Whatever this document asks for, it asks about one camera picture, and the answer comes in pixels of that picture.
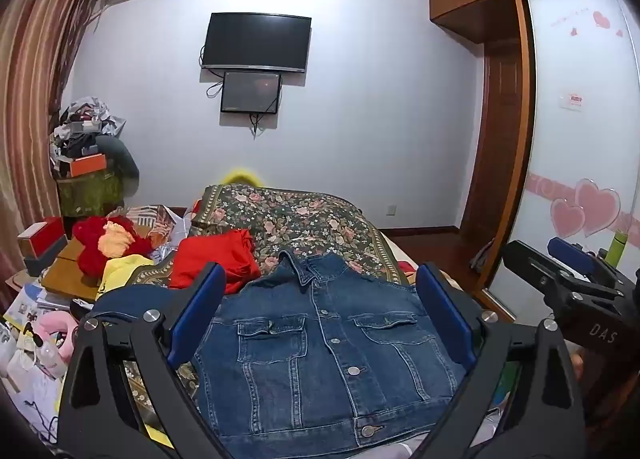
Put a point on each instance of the white red sticker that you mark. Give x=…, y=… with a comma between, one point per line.
x=572, y=99

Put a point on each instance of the red box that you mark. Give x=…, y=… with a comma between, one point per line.
x=42, y=234

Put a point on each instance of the stack of papers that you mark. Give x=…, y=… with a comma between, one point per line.
x=27, y=304

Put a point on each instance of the grey bag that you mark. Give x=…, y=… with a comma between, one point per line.
x=482, y=259

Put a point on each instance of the black wall television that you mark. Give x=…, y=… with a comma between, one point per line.
x=255, y=41

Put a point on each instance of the clear spray bottle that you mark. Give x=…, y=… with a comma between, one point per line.
x=49, y=356

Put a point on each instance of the brown wooden door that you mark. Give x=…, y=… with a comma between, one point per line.
x=495, y=139

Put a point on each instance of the green floral blanket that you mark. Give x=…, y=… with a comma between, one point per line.
x=300, y=224

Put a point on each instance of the orange box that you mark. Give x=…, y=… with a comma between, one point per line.
x=87, y=165

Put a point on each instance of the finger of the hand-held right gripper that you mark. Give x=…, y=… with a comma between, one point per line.
x=530, y=264
x=570, y=254

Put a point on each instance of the brown striped curtain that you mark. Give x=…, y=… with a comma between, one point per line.
x=30, y=114

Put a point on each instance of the pile of clutter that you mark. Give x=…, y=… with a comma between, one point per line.
x=82, y=124

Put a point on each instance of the small black wall monitor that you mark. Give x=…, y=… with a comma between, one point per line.
x=250, y=91

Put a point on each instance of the yellow cloth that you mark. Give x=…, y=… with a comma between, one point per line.
x=122, y=266

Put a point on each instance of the dark grey cushion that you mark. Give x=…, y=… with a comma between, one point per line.
x=122, y=159

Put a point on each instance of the red garment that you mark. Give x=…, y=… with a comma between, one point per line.
x=215, y=259

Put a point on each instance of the leaf-print cloth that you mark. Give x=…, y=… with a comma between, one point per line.
x=150, y=221

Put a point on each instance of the green bottle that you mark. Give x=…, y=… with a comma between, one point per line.
x=617, y=246

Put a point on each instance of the yellow round object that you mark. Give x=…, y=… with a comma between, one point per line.
x=242, y=175

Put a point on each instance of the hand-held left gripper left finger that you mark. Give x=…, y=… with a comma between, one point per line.
x=200, y=311

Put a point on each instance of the blue denim jacket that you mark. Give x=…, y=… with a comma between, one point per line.
x=310, y=364

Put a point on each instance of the white wall outlet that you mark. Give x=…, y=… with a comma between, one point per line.
x=391, y=209

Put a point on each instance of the brown wooden box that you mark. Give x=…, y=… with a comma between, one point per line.
x=65, y=271

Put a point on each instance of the pink neck pillow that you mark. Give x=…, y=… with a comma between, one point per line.
x=50, y=324

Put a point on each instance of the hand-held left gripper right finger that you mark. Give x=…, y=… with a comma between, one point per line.
x=445, y=314

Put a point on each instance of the red plush toy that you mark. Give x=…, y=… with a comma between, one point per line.
x=90, y=244

